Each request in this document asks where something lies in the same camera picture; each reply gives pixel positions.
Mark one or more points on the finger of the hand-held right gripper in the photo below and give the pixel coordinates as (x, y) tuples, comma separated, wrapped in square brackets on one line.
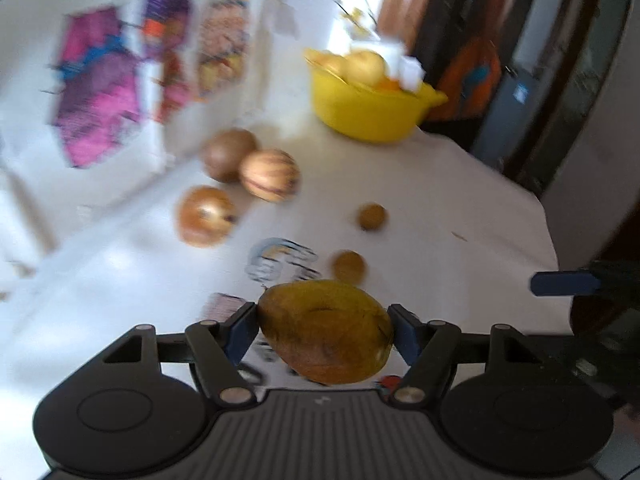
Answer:
[(565, 283)]

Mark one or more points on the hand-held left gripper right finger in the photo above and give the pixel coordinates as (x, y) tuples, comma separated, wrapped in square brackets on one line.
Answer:
[(404, 331)]

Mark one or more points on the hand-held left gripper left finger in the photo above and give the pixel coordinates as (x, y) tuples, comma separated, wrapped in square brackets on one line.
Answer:
[(242, 334)]

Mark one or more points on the small brown longan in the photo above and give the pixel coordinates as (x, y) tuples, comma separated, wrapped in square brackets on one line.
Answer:
[(348, 266), (372, 216)]

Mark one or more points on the kiwi with orange sticker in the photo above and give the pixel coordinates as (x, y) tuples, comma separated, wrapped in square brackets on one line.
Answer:
[(225, 152)]

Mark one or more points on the brown onion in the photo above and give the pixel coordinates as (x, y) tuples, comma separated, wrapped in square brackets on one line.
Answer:
[(206, 216)]

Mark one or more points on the striped pepino melon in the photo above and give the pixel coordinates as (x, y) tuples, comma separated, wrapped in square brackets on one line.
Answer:
[(270, 176)]

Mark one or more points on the grey appliance with blue label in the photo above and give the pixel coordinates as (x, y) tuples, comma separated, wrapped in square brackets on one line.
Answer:
[(505, 120)]

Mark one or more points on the yellow plastic bowl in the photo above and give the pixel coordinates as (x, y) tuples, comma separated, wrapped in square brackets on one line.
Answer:
[(365, 110)]

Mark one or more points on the dark orange dress poster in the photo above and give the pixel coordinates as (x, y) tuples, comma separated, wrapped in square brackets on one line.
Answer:
[(472, 75)]

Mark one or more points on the orange fruit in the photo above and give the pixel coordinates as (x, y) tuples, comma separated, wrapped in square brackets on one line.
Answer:
[(386, 85)]

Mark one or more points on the small white carton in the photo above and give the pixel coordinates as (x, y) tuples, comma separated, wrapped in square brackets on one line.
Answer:
[(411, 72)]

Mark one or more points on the large yellow pear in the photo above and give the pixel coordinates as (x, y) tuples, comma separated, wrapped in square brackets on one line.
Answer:
[(366, 66)]

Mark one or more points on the yellow red apple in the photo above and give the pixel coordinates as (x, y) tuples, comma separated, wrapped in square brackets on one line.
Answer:
[(332, 66)]

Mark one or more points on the coloured houses drawing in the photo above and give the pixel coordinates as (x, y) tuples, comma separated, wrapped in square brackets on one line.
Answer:
[(100, 95)]

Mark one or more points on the yellow flower twig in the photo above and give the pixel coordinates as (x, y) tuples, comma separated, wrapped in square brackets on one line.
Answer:
[(357, 15)]

